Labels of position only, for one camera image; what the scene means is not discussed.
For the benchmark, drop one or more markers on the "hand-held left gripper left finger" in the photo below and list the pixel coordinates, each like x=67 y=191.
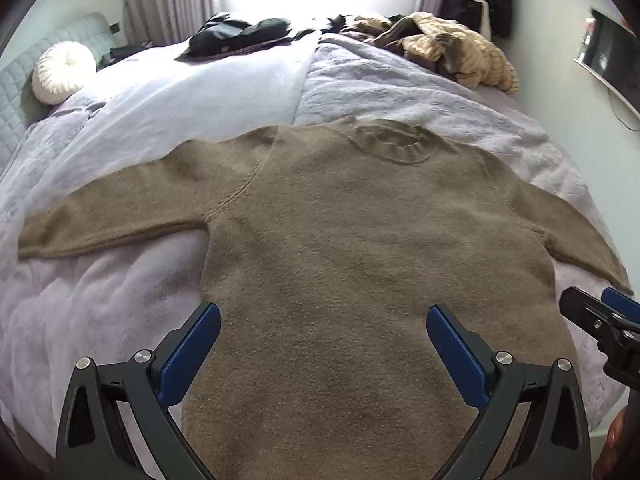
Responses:
x=192 y=350

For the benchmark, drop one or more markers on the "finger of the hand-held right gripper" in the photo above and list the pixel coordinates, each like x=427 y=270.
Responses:
x=582 y=310
x=622 y=300

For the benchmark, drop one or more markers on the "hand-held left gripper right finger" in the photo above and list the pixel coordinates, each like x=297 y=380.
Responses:
x=457 y=355

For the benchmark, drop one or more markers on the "brown knit sweater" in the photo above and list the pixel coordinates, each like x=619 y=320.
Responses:
x=350 y=260

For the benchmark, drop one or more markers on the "beige brown clothes pile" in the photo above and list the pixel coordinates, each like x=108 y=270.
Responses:
x=470 y=55

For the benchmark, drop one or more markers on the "person's right hand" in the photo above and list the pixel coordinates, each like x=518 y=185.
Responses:
x=609 y=435

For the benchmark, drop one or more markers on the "smooth lilac fleece blanket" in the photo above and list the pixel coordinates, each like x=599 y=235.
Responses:
x=150 y=110

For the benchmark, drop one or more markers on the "embossed lilac blanket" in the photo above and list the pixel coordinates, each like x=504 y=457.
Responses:
x=425 y=90

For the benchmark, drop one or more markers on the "dark folded clothing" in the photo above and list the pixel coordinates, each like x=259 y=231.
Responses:
x=122 y=56

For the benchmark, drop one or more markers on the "white round pillow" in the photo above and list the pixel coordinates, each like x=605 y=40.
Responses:
x=62 y=72

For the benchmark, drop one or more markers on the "grey quilted headboard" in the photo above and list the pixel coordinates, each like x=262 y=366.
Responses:
x=20 y=95

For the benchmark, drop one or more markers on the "black jacket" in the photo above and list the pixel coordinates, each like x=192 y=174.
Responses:
x=230 y=35

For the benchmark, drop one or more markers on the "dark brown garment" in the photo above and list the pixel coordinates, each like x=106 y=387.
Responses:
x=380 y=30

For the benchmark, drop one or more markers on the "small black garment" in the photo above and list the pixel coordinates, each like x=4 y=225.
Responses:
x=325 y=25

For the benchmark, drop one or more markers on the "wall television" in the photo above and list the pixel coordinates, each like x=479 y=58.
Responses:
x=610 y=55

